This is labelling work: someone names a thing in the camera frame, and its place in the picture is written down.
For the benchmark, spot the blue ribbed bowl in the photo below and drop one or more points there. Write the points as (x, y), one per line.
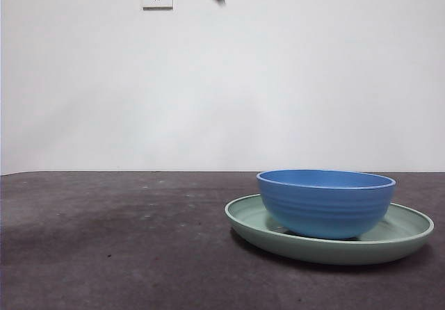
(323, 212)

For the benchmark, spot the green round plate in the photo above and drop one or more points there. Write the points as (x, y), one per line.
(313, 251)

